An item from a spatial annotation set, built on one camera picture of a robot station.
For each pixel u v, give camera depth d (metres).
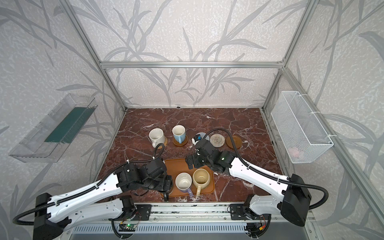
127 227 0.71
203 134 1.06
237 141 1.00
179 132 0.97
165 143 0.99
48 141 0.63
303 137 0.61
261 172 0.46
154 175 0.56
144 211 0.74
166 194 0.72
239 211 0.74
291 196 0.39
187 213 0.75
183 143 0.98
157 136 0.98
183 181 0.83
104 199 0.47
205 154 0.58
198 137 0.68
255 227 0.76
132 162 0.56
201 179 0.84
